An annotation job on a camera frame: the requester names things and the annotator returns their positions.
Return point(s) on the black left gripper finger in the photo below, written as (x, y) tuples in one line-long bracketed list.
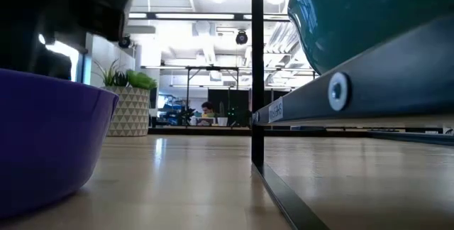
[(53, 65)]

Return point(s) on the teal floral mini bowl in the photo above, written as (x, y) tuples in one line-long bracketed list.
[(354, 17)]

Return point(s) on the purple plastic mini bowl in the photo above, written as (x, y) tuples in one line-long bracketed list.
[(46, 134)]

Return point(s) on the black round ceiling fixture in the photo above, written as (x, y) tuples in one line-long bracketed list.
[(124, 42), (242, 37)]

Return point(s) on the succulent in white patterned pot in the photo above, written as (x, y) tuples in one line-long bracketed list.
[(131, 113)]

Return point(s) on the person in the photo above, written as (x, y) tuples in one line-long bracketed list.
[(207, 108)]

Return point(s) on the small white pot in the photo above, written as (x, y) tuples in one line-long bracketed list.
[(222, 121)]

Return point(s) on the distant black rig frame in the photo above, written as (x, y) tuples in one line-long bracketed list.
[(213, 68)]

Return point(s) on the black aluminium table frame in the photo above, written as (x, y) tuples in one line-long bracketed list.
[(213, 131)]

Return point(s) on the black frame post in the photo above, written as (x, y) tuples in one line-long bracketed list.
[(257, 81)]

